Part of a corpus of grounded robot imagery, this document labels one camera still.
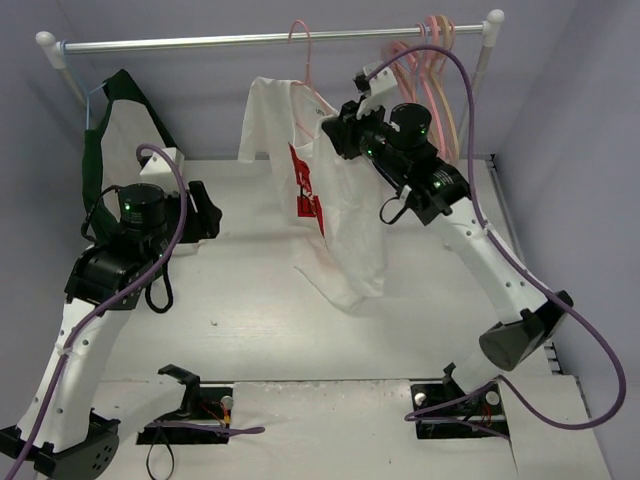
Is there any white t-shirt red logo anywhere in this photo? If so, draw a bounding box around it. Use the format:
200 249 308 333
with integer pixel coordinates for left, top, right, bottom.
237 77 387 311

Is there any pink wire hanger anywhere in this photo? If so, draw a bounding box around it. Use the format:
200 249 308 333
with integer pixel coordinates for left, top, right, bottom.
287 19 341 151

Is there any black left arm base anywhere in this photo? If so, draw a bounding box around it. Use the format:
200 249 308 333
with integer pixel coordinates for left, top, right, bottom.
136 364 233 446

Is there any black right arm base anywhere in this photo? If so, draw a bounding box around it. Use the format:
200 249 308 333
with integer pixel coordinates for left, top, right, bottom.
407 363 510 440

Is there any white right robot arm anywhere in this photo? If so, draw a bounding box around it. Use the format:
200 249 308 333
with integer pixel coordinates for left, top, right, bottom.
321 101 565 412

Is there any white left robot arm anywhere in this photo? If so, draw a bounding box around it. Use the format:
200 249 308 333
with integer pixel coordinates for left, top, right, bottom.
1 181 223 479

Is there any green and white hanging shirt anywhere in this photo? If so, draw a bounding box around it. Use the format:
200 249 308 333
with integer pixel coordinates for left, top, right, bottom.
81 69 176 241

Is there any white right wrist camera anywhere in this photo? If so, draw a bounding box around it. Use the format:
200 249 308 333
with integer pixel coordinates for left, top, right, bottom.
354 61 397 120

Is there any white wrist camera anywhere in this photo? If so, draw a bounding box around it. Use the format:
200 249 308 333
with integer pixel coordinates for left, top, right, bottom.
140 147 185 196
354 61 397 120

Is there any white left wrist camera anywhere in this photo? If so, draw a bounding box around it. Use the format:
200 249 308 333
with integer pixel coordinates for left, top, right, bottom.
140 147 185 196

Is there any pink hanger on rail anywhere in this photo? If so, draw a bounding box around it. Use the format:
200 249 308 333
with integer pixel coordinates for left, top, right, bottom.
422 14 460 164

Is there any tan hanger on rail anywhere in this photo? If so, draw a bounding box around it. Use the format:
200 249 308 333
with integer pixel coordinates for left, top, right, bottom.
429 15 460 161

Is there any blue wire hanger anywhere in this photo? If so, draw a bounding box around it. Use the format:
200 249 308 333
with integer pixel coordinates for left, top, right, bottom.
84 81 106 130

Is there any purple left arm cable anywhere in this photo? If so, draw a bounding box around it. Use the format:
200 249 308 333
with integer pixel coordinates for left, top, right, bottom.
0 143 266 480

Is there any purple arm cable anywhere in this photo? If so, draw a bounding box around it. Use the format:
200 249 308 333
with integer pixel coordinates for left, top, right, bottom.
0 143 266 480
367 44 627 432

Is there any black cable loop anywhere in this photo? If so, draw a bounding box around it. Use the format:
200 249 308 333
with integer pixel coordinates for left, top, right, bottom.
145 424 176 479

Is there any silver clothes rail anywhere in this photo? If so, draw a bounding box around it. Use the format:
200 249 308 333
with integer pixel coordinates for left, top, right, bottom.
35 9 506 161

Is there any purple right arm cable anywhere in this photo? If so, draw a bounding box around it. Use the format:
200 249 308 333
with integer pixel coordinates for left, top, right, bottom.
367 44 627 432

